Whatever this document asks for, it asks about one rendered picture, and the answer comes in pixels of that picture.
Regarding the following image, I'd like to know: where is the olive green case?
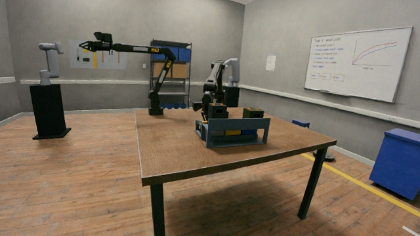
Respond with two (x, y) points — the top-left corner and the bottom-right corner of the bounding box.
(242, 108), (264, 118)

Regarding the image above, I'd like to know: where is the yellow open bin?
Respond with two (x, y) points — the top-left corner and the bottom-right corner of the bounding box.
(223, 130), (241, 136)

